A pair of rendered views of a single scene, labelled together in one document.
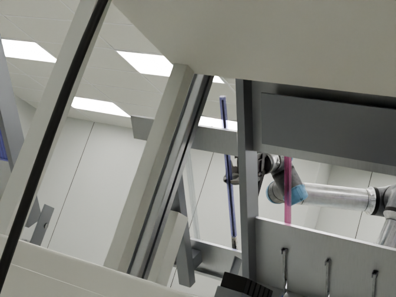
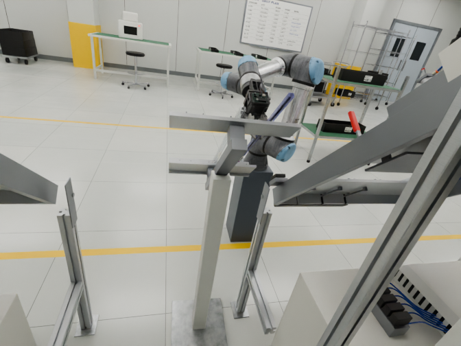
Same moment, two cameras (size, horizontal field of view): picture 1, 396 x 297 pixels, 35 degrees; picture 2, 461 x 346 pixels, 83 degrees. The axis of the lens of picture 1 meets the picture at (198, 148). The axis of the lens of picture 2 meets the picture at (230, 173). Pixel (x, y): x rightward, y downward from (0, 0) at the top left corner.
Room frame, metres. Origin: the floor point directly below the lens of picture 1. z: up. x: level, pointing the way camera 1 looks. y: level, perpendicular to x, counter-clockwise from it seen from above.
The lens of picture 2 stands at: (1.17, 0.52, 1.24)
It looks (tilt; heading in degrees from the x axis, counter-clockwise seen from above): 28 degrees down; 314
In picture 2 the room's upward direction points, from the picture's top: 10 degrees clockwise
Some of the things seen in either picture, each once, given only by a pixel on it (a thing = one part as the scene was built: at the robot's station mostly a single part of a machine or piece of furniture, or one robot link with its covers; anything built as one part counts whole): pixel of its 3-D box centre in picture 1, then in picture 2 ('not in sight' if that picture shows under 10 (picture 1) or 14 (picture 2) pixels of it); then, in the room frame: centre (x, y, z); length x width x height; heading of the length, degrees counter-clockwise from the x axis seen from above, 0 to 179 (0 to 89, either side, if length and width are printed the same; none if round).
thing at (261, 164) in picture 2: not in sight; (256, 157); (2.05, -0.61, 0.60); 0.15 x 0.15 x 0.10
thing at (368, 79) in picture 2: not in sight; (359, 76); (2.48, -2.69, 1.01); 0.57 x 0.17 x 0.11; 60
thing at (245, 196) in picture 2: not in sight; (247, 201); (2.05, -0.61, 0.27); 0.18 x 0.18 x 0.55; 59
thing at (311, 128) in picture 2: not in sight; (345, 115); (2.48, -2.69, 0.55); 0.91 x 0.46 x 1.10; 60
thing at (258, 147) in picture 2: not in sight; (261, 140); (2.05, -0.61, 0.72); 0.13 x 0.12 x 0.14; 4
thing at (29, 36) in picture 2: not in sight; (19, 46); (8.49, -0.27, 0.30); 0.64 x 0.44 x 0.60; 153
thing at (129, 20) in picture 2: not in sight; (130, 25); (6.90, -1.95, 1.03); 0.44 x 0.37 x 0.46; 66
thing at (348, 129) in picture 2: not in sight; (341, 126); (2.48, -2.69, 0.41); 0.57 x 0.17 x 0.11; 60
